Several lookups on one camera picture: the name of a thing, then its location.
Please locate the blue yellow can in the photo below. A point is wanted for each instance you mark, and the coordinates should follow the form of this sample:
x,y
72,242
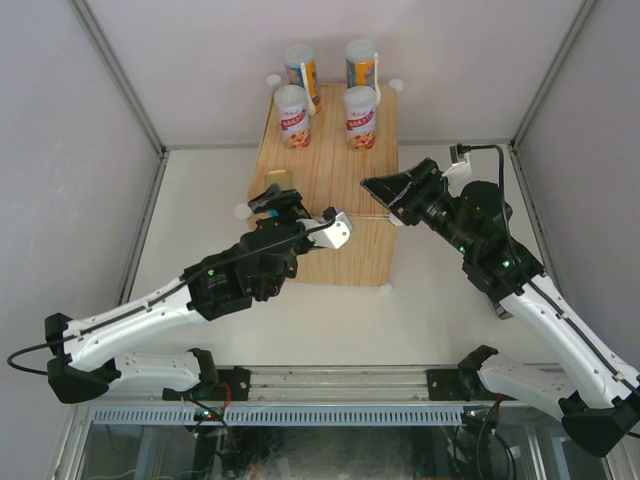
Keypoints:
x,y
362,62

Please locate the white red label can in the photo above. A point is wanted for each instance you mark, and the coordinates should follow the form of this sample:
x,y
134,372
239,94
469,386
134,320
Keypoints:
x,y
360,117
292,115

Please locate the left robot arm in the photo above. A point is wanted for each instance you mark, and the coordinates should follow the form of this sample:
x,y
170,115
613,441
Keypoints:
x,y
96,355

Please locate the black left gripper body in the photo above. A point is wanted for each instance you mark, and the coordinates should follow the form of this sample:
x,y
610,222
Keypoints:
x,y
291,218

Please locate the blue can with spoon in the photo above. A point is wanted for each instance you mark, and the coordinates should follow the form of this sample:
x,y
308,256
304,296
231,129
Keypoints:
x,y
300,69

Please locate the wooden cabinet box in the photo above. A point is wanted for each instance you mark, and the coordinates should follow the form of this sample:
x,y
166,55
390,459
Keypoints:
x,y
328,173

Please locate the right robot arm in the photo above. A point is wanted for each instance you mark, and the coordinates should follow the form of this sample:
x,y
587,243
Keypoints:
x,y
595,397

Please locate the gold rectangular tin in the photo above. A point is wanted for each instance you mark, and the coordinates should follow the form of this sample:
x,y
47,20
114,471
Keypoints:
x,y
284,180

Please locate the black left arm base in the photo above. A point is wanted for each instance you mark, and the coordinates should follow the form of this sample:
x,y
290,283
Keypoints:
x,y
213,384

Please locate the aluminium mounting rail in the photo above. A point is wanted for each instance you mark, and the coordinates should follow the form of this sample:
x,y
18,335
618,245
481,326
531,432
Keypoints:
x,y
345,384

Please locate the blue rectangular tin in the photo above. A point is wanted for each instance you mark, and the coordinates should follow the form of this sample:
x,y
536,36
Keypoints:
x,y
501,312

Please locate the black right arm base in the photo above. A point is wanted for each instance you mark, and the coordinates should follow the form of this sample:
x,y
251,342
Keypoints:
x,y
461,383

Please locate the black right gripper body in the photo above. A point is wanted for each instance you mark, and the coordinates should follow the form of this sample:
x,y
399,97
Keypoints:
x,y
427,192

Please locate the grey slotted cable duct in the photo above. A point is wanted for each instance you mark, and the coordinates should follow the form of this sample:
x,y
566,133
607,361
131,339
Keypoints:
x,y
281,416

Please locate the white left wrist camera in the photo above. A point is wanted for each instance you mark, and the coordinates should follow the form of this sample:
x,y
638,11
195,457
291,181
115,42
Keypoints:
x,y
332,231

